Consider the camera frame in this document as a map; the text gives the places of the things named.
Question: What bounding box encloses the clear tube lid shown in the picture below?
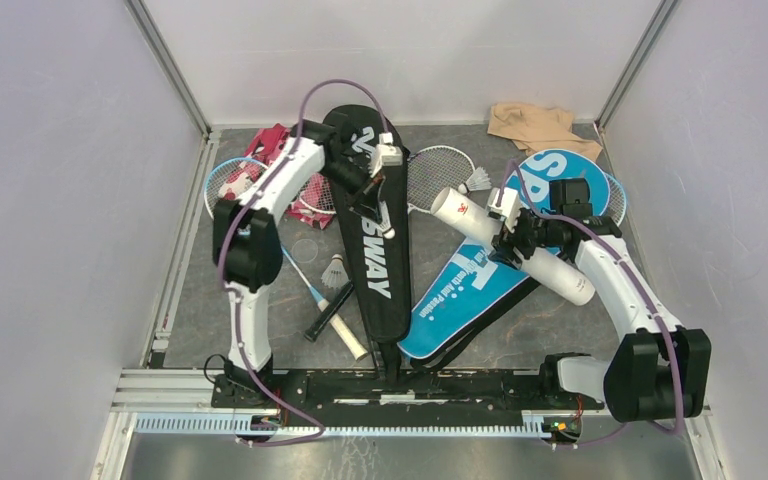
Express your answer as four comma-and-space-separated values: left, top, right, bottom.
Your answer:
290, 238, 319, 264

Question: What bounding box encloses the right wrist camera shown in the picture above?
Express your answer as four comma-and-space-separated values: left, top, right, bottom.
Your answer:
486, 187, 522, 228

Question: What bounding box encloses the white shuttlecock tube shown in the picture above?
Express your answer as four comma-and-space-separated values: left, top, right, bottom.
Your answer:
429, 187, 595, 306

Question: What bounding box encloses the black Crossway racket cover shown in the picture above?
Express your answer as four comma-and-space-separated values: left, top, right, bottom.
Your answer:
323, 104, 413, 344

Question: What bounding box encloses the pink camouflage cloth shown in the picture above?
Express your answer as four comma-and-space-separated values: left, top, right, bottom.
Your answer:
216, 123, 337, 231

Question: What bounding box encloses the white racket behind black cover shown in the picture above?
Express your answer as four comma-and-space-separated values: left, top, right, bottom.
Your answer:
407, 145, 475, 213

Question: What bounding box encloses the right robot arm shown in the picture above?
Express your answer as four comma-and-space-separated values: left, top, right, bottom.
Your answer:
487, 178, 712, 434

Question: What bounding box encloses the white shuttlecock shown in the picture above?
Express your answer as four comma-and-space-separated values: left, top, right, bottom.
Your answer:
378, 202, 395, 240
457, 167, 492, 195
321, 254, 349, 289

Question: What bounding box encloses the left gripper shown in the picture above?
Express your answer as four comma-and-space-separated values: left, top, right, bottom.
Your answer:
318, 157, 386, 226

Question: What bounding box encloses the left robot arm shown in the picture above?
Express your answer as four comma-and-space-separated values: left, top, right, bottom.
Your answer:
212, 119, 403, 408

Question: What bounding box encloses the white racket on pink cloth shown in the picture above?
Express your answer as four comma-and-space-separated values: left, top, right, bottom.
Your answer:
288, 174, 353, 342

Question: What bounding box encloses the beige cloth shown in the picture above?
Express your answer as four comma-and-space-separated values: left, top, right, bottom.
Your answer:
487, 102, 603, 161

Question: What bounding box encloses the blue frame badminton racket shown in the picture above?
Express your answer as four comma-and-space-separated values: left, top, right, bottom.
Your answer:
203, 157, 369, 361

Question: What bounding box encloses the blue Sport racket cover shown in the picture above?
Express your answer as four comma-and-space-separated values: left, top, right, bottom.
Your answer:
398, 149, 609, 363

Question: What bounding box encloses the racket under blue cover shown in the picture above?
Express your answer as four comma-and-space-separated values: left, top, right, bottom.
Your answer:
604, 173, 628, 226

